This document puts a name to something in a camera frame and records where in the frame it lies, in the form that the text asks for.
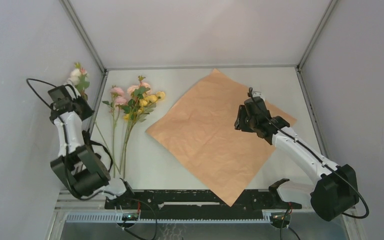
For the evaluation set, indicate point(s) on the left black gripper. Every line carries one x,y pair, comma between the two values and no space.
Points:
89,111

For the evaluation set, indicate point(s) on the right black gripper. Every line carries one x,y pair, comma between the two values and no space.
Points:
239,123

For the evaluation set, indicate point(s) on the white pink flower stem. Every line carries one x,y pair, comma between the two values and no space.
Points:
78,77

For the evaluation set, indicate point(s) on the yellow flower stem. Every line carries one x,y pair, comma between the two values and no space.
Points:
136,111

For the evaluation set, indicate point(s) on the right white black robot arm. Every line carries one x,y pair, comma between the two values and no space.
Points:
334,189

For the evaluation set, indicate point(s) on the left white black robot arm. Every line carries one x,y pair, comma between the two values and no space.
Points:
77,166

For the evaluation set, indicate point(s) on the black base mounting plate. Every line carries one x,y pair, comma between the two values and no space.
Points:
218,213

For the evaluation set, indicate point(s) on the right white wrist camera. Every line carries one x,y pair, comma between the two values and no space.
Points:
257,94

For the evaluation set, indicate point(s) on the aluminium frame rail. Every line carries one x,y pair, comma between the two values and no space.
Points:
159,200

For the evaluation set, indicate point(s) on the white slotted cable duct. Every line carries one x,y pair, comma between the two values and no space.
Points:
112,217

